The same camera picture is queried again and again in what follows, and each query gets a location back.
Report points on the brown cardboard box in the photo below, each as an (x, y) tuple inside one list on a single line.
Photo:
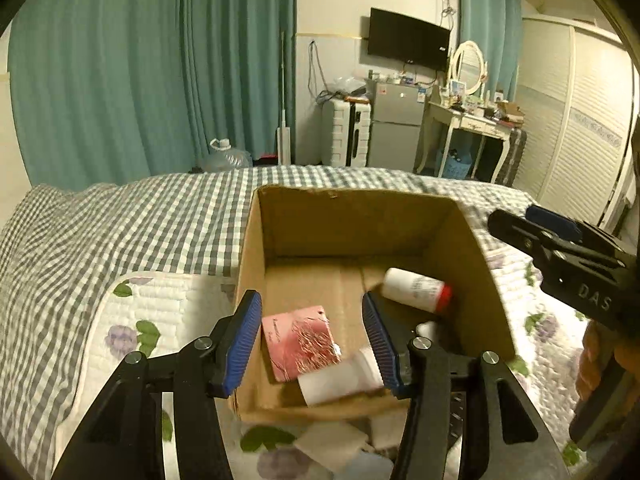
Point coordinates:
[(306, 247)]

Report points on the dark suitcase by wardrobe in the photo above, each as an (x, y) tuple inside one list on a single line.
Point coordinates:
[(509, 168)]

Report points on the oval white mirror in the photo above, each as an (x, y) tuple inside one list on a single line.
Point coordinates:
[(468, 69)]

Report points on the green curtain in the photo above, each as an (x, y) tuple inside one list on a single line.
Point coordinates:
[(496, 26), (113, 91)]

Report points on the white suitcase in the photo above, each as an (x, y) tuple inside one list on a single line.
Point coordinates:
[(345, 133)]

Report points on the white dressing table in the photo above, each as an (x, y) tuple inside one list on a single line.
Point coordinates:
[(454, 121)]

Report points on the clear water jug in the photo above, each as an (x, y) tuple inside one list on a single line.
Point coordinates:
[(223, 157)]

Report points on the silver mini fridge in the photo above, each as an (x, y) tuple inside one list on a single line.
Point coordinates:
[(396, 120)]

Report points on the grey checkered bed sheet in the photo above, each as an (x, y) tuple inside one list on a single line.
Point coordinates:
[(62, 250)]

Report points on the red rose patterned box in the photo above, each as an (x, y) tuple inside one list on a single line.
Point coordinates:
[(299, 342)]

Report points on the white floral quilted blanket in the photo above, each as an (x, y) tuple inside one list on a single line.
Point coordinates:
[(121, 434)]

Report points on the green curtain right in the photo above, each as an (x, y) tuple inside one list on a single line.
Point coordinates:
[(496, 26)]

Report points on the white louvered wardrobe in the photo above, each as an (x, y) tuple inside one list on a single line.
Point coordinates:
[(577, 89)]

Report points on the blue basket under table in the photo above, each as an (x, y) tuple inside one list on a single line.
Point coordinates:
[(456, 165)]

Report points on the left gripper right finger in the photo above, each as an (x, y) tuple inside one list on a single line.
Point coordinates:
[(412, 367)]

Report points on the light blue case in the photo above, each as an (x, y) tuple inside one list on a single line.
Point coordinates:
[(366, 466)]

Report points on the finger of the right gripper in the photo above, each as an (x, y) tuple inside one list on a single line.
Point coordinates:
[(552, 220), (520, 233)]

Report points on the white flat mop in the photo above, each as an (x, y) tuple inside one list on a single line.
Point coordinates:
[(283, 132)]

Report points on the white rectangular box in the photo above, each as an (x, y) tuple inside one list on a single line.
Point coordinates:
[(333, 445)]

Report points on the white bottle red cap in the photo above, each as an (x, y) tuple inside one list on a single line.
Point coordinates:
[(416, 290)]

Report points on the black remote control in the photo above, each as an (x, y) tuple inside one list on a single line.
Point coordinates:
[(456, 418)]

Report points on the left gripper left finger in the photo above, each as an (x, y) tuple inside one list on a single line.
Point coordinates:
[(211, 368)]

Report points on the green curtain left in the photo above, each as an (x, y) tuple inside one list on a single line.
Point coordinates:
[(113, 91)]

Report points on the person's right hand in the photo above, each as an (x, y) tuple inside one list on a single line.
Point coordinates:
[(595, 356)]

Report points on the black wall television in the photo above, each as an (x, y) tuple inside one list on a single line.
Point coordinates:
[(408, 40)]

